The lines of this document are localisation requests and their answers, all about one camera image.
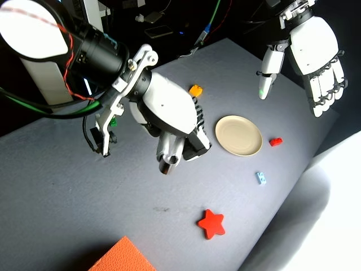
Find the white plug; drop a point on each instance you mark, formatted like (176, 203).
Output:
(139, 18)

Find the orange toy block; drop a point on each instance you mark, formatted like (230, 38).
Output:
(196, 91)

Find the orange textured box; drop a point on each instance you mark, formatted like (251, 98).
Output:
(124, 257)

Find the red star block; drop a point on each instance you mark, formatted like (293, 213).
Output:
(211, 224)

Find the green toy block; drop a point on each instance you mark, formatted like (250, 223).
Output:
(113, 122)

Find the light blue toy block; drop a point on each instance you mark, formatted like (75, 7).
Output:
(261, 178)

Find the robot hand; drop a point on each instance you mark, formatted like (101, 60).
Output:
(169, 107)
(313, 46)

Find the red toy block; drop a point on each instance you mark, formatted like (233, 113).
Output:
(275, 142)

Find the beige round plate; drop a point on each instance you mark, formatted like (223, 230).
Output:
(238, 135)

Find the gold smartphone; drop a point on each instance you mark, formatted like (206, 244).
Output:
(153, 17)

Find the grey table cloth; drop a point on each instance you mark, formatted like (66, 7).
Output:
(84, 203)

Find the white backdrop cloth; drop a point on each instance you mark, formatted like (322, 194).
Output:
(324, 226)

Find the black smartphone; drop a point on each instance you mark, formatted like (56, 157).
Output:
(158, 32)

